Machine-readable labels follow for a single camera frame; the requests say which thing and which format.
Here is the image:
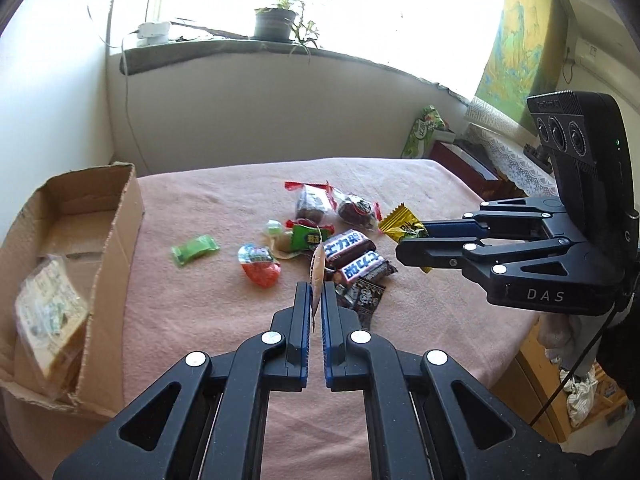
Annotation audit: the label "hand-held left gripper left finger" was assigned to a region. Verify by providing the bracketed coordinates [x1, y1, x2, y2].
[52, 281, 313, 480]

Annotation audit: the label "green snack bag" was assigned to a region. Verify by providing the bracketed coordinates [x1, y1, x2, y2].
[401, 105, 446, 159]

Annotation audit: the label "yellow candy wrapper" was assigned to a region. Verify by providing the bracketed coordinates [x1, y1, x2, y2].
[378, 203, 432, 273]

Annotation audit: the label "green snack packet red ends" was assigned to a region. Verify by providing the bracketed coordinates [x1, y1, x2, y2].
[286, 218, 335, 252]

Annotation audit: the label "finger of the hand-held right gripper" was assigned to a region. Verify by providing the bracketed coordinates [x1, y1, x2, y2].
[395, 237, 585, 287]
[425, 197, 566, 242]

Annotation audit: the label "pink blanket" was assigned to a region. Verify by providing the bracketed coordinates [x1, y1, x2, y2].
[12, 157, 551, 480]

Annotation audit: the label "black snack packet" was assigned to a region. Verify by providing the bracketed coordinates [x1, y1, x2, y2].
[334, 280, 387, 331]

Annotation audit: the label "red-ended clear snack packet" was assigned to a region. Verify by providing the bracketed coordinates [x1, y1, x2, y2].
[284, 181, 337, 222]

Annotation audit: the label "potted plant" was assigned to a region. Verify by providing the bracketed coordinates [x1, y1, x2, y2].
[235, 0, 321, 63]

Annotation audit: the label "white device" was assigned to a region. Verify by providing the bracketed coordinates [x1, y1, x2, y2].
[136, 21, 172, 47]

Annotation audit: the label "yellow green wall painting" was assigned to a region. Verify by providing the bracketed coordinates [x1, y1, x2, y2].
[474, 0, 571, 133]

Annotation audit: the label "white lace cloth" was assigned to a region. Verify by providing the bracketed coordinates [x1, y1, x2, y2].
[465, 96, 558, 198]

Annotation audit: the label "white cabinet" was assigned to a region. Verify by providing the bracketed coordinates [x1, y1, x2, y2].
[0, 0, 113, 206]

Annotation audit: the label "small green white candy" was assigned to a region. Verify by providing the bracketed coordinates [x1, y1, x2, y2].
[264, 219, 296, 256]

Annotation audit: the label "yellow wooden side cabinet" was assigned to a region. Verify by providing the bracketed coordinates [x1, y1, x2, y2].
[495, 350, 631, 446]

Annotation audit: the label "red foil chocolate egg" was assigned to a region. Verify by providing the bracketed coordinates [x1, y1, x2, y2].
[236, 243, 282, 288]

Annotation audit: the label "thin tan snack packet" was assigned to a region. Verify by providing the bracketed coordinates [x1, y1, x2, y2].
[308, 241, 326, 333]

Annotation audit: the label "clear reddish cake packet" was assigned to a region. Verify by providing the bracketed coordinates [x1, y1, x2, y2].
[336, 191, 383, 233]

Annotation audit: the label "clear cracker packet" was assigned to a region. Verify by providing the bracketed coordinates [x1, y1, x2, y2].
[14, 255, 91, 396]

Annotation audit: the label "brown chocolate bar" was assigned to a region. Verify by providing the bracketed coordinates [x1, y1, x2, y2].
[332, 252, 398, 283]
[320, 230, 377, 268]

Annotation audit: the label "grey windowsill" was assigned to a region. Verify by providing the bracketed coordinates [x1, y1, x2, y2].
[120, 35, 466, 106]

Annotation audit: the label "black cable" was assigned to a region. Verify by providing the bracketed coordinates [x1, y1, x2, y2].
[530, 305, 621, 426]

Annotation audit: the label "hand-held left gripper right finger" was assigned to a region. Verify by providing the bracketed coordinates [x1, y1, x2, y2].
[321, 281, 581, 480]

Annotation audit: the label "green wrapped candy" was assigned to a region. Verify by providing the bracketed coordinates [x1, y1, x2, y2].
[171, 235, 221, 266]

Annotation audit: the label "cardboard box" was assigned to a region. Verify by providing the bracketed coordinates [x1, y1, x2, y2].
[0, 161, 146, 418]

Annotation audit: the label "reddish wooden box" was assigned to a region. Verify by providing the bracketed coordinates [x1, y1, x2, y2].
[429, 139, 506, 201]

